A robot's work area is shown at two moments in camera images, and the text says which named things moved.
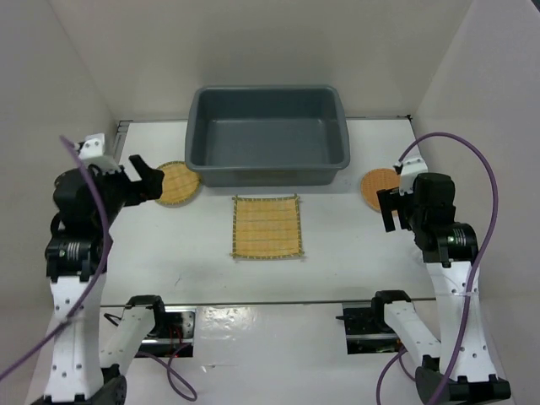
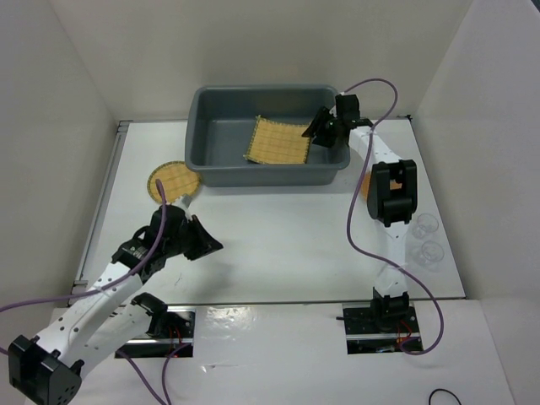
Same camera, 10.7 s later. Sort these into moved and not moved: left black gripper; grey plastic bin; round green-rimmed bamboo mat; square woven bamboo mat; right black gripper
Moved: square woven bamboo mat; left black gripper; right black gripper
Not moved: round green-rimmed bamboo mat; grey plastic bin
